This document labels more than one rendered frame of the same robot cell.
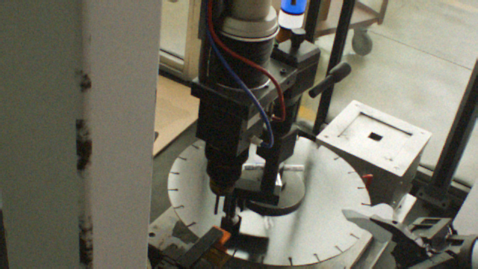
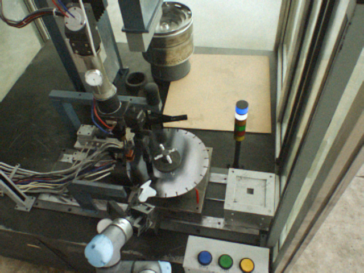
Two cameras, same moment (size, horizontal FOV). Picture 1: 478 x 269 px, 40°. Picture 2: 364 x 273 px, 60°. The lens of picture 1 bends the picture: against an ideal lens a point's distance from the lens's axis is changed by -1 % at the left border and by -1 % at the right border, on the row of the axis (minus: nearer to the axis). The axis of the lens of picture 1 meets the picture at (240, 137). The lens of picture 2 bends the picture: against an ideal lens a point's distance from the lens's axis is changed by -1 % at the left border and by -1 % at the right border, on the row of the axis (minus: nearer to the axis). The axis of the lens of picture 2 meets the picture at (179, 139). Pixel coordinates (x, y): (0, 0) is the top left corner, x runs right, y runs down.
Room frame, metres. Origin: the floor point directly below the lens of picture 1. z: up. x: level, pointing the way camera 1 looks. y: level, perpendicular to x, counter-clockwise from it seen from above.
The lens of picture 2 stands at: (0.78, -0.78, 1.99)
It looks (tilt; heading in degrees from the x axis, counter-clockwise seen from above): 52 degrees down; 81
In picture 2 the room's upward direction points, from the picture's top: 8 degrees counter-clockwise
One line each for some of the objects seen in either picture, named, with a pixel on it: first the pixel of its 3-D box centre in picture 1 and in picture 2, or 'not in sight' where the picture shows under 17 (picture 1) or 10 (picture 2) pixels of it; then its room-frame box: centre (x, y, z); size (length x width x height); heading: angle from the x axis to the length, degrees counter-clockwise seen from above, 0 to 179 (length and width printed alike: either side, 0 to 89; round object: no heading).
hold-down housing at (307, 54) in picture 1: (285, 98); (137, 127); (0.75, -0.05, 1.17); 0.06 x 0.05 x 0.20; 144
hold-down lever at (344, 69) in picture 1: (319, 74); (142, 128); (0.77, -0.09, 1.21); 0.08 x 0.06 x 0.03; 153
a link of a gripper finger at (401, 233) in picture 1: (396, 237); (137, 199); (0.68, -0.23, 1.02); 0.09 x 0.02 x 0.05; 52
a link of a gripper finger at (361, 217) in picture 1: (376, 215); (148, 191); (0.73, -0.21, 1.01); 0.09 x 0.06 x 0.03; 52
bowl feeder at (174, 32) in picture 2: not in sight; (167, 45); (1.01, 0.71, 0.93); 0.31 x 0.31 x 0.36
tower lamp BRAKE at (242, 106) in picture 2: (293, 1); (242, 107); (1.13, -0.06, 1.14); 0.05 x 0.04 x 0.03; 63
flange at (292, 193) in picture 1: (271, 183); (166, 158); (0.83, -0.06, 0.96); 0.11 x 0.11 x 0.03
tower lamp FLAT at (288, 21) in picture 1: (290, 16); (241, 113); (1.13, -0.06, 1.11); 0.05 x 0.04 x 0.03; 63
